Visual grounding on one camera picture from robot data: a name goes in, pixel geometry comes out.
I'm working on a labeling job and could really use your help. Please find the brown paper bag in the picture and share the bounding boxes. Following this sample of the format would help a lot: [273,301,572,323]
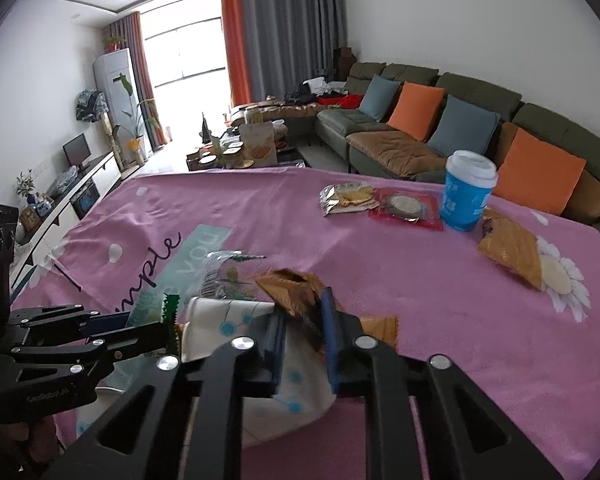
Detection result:
[238,122,279,167]

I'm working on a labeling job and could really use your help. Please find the blue cup with white lid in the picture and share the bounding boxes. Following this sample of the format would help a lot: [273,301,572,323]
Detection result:
[439,149,499,233]

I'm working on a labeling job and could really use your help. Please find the cloth covered standing fan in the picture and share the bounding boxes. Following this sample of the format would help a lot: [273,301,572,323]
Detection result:
[74,88,109,124]

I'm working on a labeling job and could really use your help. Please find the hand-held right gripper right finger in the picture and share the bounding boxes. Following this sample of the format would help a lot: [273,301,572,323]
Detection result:
[317,287,563,480]

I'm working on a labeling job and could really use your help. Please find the white paper cup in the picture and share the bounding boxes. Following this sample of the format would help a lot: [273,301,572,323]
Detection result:
[179,296,337,450]

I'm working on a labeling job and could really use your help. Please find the black glass coffee table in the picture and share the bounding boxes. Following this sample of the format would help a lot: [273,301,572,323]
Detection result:
[184,132,312,172]

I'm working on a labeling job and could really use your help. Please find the clear plastic wrapper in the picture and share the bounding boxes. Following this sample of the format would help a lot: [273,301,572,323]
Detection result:
[199,249,269,302]

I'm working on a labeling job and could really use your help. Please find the small blue cushion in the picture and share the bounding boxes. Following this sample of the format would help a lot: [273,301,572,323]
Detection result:
[358,73,402,122]

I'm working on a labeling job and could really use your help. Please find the narrow striped curtain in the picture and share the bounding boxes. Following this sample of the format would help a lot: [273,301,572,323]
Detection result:
[110,11,162,149]

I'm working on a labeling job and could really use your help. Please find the tall leafy potted plant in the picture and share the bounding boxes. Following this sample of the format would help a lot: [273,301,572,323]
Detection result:
[113,72,159,167]

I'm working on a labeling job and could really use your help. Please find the black monitor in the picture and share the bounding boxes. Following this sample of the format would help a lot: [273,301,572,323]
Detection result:
[62,133,92,172]

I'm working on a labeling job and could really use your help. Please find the flat gold snack packet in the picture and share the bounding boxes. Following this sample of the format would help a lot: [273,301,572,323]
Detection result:
[477,208,544,292]

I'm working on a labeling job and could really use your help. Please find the green zigzag edged wrapper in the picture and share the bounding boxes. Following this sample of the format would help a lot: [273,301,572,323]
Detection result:
[160,292,182,357]

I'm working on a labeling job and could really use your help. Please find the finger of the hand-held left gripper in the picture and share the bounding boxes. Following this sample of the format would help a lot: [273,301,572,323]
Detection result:
[12,320,178,387]
[10,304,131,343]

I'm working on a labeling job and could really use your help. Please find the blue vase with twigs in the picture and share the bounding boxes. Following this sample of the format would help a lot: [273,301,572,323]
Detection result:
[15,169,42,209]

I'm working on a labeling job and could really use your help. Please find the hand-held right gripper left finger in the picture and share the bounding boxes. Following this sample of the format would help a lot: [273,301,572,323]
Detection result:
[42,305,288,480]

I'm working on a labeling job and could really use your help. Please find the orange and grey wide curtain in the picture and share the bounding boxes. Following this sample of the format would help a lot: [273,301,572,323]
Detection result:
[220,0,349,109]

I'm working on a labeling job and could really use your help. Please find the large blue cushion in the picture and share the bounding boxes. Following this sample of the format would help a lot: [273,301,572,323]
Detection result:
[427,93,501,162]

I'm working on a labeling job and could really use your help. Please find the pile of clothes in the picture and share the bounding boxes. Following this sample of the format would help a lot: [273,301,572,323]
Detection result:
[284,76,367,109]

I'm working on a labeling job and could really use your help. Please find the green sectional sofa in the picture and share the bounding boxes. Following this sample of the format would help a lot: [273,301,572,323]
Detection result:
[314,61,600,226]

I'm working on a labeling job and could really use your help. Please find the white standing air conditioner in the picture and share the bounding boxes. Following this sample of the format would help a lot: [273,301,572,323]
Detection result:
[93,48,142,162]

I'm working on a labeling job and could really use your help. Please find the red snack packet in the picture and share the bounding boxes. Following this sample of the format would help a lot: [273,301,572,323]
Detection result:
[368,187,444,232]

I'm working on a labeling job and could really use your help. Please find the brown leather ottoman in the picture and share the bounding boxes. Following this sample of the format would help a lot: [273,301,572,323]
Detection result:
[229,100,327,147]

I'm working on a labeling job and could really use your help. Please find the cracker snack packet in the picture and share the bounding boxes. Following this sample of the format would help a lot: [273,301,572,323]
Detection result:
[319,183,382,218]

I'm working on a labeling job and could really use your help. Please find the window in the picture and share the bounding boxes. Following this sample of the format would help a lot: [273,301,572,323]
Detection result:
[142,16,232,87]

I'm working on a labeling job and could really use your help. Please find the orange cushion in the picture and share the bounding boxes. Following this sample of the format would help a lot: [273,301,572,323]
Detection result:
[386,82,446,142]
[492,127,588,217]

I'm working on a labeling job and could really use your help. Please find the pink floral tablecloth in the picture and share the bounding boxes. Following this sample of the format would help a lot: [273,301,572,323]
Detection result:
[10,166,600,480]

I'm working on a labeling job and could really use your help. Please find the white black tv cabinet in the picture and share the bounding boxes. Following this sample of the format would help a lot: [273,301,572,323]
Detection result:
[10,152,124,282]

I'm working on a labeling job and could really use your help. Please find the person's left hand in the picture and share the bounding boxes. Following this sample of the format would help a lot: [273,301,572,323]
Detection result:
[10,407,63,466]

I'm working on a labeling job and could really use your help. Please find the gold foil wrapper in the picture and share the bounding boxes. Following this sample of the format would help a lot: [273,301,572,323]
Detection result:
[254,269,327,357]

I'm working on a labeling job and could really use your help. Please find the dark brown cabinet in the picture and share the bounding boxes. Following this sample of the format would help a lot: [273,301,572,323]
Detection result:
[333,47,362,84]

